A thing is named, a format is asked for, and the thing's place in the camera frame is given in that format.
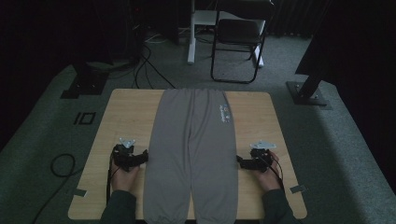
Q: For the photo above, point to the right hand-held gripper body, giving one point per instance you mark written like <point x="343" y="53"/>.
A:
<point x="261" y="158"/>

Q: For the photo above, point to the black folding chair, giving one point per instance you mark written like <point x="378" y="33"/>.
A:
<point x="238" y="34"/>

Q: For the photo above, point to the person's left hand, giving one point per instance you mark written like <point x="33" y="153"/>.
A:
<point x="124" y="179"/>

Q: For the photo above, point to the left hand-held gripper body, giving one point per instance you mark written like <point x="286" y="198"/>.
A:
<point x="123" y="154"/>

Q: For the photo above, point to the black stand base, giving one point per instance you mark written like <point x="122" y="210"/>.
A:
<point x="85" y="82"/>

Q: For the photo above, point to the person's right hand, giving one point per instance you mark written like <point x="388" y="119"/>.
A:
<point x="269" y="179"/>

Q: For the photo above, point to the grey tape piece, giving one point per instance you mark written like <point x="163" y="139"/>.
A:
<point x="80" y="192"/>
<point x="298" y="188"/>

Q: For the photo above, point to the black slanted stand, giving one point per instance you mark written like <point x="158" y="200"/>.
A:
<point x="306" y="90"/>

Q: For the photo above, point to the grey pants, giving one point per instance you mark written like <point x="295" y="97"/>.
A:
<point x="190" y="149"/>

